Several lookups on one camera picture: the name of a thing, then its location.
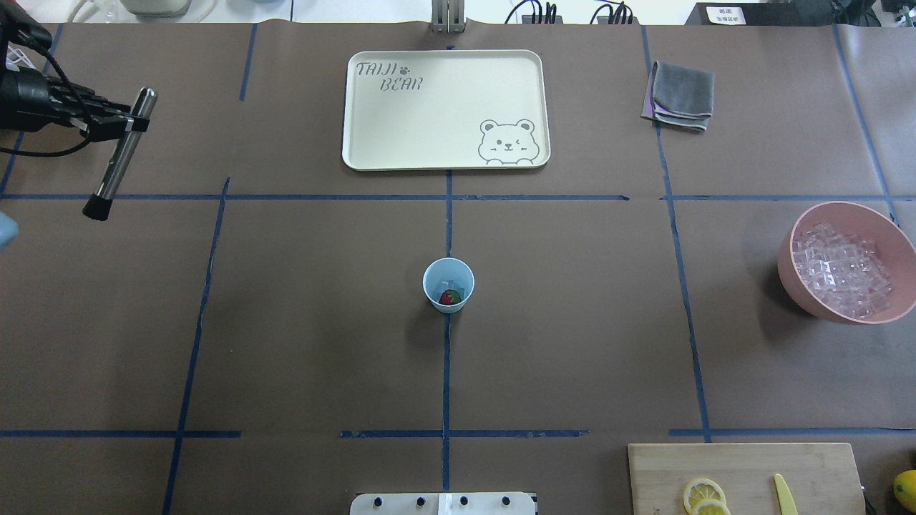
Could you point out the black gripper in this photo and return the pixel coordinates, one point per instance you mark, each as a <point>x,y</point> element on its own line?
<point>27,99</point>

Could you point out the red strawberry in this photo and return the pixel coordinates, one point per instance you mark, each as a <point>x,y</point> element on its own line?
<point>450,297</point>

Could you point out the steel muddler black tip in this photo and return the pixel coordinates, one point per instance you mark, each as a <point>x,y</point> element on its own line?
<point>99,204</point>

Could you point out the light blue plastic cup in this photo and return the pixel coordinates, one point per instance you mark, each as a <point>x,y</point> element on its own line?
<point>448,273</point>

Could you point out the pink bowl of ice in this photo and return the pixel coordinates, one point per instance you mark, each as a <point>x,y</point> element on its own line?
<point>845,262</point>

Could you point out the cream bear serving tray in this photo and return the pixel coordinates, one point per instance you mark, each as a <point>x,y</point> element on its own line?
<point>458,109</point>

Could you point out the folded grey cloth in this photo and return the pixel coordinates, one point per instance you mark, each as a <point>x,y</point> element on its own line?
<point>681,97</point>

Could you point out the black label box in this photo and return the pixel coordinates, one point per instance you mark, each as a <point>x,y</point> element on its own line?
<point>771,13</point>

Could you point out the yellow plastic knife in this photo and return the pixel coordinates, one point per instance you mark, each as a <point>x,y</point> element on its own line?
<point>786,502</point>

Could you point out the wooden cutting board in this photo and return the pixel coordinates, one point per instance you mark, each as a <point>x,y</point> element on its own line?
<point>822,477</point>

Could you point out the whole yellow lemon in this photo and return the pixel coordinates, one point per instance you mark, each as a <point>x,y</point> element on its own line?
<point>904,490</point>

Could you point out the aluminium frame post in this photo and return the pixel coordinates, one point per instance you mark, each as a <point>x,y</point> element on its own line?
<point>448,16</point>

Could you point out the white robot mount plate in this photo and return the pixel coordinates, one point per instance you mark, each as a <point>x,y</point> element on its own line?
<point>495,502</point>

